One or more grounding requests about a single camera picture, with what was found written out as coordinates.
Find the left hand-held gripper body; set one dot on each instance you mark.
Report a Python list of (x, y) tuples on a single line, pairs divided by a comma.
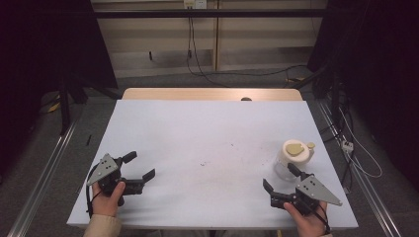
[(104, 168)]

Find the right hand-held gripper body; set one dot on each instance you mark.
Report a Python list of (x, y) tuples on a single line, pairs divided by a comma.
[(314, 190)]

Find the white cup with beige lid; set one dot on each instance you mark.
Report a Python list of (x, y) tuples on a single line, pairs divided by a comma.
[(294, 158)]

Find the person's left hand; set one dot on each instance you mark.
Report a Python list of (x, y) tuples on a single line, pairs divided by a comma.
[(106, 202)]

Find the person's right hand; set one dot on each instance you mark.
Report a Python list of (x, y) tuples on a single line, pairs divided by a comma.
[(308, 223)]

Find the small black floor stick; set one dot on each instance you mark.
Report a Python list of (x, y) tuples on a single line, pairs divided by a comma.
[(88, 140)]

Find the white power strip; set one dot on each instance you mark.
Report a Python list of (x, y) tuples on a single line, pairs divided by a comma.
[(347, 146)]

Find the white table mat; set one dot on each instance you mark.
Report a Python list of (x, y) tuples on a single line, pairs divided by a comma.
[(197, 131)]

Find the black metal stand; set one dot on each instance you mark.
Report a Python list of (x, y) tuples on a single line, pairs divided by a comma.
[(64, 108), (335, 95)]

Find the dark round table knob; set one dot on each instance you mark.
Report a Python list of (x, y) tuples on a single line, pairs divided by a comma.
[(246, 98)]

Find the wooden table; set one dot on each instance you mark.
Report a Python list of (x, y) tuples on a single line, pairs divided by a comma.
[(197, 94)]

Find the black curtain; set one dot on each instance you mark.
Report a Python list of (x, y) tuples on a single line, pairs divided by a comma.
[(39, 65), (378, 65)]

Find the black horizontal bar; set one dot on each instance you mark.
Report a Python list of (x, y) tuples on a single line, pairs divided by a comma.
[(210, 13)]

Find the aluminium floor rail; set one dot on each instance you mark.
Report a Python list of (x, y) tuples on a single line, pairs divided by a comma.
[(369, 194), (39, 184)]

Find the beige wall socket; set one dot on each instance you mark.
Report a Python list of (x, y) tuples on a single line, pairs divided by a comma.
[(189, 3)]

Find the white wall socket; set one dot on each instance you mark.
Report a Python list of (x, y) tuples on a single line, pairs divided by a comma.
[(201, 3)]

